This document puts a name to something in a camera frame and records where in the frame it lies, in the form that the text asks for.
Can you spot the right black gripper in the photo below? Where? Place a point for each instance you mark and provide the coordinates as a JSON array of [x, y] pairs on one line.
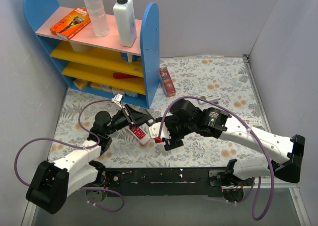
[[171, 136]]

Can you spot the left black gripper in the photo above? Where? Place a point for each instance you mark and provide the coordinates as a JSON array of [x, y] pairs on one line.
[[129, 115]]

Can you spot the black remote control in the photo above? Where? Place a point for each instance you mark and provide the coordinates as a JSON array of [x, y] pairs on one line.
[[150, 122]]

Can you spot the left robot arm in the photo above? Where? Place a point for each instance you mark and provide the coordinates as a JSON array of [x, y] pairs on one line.
[[53, 182]]

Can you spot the red and white remote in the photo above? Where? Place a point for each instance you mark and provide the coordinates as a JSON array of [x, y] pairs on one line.
[[140, 135]]

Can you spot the white air conditioner remote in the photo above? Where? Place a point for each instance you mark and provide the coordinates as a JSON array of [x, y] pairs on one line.
[[211, 97]]

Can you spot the white remote with coloured buttons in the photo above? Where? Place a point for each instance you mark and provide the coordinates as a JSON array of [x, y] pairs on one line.
[[253, 122]]

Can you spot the floral table mat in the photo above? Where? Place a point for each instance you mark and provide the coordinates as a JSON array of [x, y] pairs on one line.
[[191, 77]]

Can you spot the white packets bottom shelf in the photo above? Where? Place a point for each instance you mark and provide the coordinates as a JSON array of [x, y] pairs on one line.
[[113, 90]]

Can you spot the red toothpaste box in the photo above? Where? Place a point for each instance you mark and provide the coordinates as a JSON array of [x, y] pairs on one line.
[[167, 82]]

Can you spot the red box on shelf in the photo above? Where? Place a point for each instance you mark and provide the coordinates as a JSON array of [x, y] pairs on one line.
[[123, 76]]

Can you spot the yellow packet bottom shelf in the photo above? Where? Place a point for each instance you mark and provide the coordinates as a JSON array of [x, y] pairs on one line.
[[81, 84]]

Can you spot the blue wooden shelf unit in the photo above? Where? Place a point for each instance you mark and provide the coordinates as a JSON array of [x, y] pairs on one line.
[[108, 56]]

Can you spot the beige cup under shelf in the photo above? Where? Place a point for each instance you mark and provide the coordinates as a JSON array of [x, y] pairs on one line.
[[80, 48]]

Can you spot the white bottle black cap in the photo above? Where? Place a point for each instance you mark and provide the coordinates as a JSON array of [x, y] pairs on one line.
[[125, 20]]

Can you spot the orange razor box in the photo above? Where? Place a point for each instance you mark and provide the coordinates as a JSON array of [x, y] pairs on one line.
[[71, 24]]

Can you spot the clear plastic water bottle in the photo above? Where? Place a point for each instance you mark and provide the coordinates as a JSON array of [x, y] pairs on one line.
[[96, 11]]

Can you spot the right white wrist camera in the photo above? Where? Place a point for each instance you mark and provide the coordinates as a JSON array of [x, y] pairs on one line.
[[158, 135]]

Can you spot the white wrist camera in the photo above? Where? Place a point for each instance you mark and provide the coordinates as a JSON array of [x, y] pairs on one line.
[[158, 135], [117, 100]]

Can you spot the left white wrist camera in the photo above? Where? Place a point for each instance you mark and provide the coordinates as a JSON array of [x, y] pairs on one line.
[[117, 100]]

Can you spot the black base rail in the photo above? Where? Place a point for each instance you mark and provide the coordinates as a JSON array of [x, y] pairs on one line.
[[171, 181]]

